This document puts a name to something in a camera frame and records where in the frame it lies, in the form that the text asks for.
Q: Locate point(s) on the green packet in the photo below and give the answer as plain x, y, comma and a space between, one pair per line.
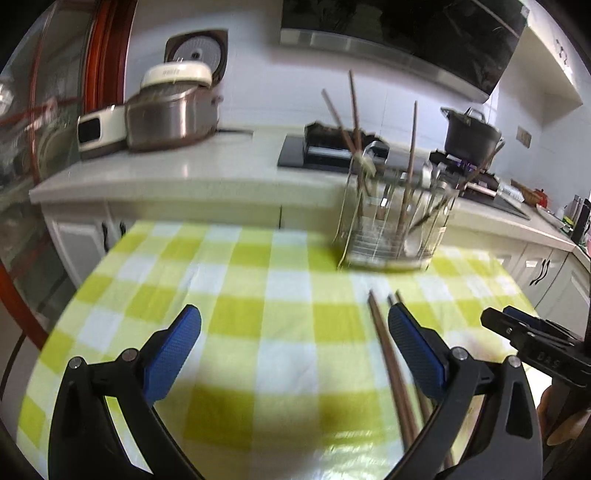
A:
566, 225

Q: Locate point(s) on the cream appliance lid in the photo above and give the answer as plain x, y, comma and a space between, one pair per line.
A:
175, 74

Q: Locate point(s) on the white packet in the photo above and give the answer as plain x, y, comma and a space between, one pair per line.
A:
508, 190

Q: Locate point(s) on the black glass gas cooktop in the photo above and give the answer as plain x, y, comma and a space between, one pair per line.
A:
293, 152

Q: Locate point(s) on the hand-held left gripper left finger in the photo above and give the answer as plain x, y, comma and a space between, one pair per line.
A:
173, 350

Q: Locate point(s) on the black lidded stock pot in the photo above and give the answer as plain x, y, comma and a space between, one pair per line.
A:
471, 134

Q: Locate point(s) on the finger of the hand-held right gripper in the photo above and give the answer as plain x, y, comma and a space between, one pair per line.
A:
524, 316
501, 323

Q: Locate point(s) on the black range hood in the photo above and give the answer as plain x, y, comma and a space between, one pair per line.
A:
392, 27

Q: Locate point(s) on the brown wall socket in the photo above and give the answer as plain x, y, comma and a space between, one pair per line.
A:
524, 136

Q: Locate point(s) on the black bottle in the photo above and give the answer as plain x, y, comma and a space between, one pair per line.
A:
582, 226

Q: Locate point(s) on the small red pot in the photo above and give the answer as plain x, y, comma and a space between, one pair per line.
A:
543, 197

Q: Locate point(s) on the wicker basket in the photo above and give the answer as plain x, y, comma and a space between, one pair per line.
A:
526, 193

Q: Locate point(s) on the silver rice cooker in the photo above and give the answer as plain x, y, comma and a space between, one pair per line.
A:
171, 120

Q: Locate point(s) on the person's right hand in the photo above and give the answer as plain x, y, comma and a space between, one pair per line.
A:
565, 415

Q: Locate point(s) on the brown wooden chopstick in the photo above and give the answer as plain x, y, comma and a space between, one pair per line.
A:
339, 123
399, 296
353, 110
391, 300
480, 168
388, 355

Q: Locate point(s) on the grey open cooker lid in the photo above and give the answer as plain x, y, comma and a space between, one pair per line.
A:
198, 50

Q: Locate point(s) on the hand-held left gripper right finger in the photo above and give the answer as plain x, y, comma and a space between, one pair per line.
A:
418, 355

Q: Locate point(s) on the black burner grate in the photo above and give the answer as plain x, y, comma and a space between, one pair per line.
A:
332, 138
480, 177

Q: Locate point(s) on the green checked tablecloth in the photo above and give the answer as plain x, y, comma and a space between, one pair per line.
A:
258, 323

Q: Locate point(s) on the white wall cabinet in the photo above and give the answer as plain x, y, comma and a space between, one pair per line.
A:
554, 60

